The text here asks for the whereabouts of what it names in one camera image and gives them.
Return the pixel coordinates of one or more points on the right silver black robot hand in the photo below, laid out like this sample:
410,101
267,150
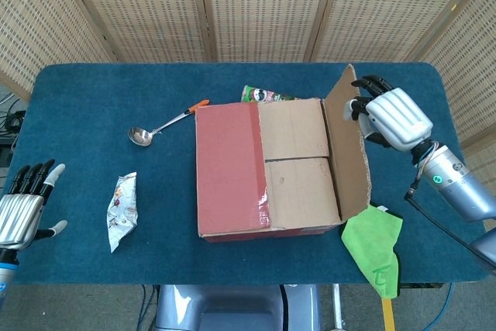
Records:
399,118

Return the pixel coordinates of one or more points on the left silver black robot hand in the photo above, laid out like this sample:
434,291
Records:
19,218

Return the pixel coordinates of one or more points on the red cardboard box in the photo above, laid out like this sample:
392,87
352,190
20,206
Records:
228,168

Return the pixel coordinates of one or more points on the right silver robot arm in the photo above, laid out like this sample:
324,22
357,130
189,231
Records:
461,187

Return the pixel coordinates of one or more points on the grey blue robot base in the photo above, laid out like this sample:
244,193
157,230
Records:
232,307

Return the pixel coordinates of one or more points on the crumpled white snack bag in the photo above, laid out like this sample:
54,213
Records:
122,211

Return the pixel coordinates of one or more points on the green cloth black trim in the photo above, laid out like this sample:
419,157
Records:
372,242

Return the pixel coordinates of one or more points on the green chips can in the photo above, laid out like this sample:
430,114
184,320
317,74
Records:
259,94

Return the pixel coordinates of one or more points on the blue table carpet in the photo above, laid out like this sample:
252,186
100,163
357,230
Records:
97,94

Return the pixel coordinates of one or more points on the black bar under table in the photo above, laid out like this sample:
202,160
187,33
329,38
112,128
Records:
420,285

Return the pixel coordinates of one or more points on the woven folding screen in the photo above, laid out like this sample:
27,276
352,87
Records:
263,9

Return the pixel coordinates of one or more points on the yellow strip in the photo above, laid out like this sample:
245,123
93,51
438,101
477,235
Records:
388,315

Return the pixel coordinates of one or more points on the metal pole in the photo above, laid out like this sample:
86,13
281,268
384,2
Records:
338,307

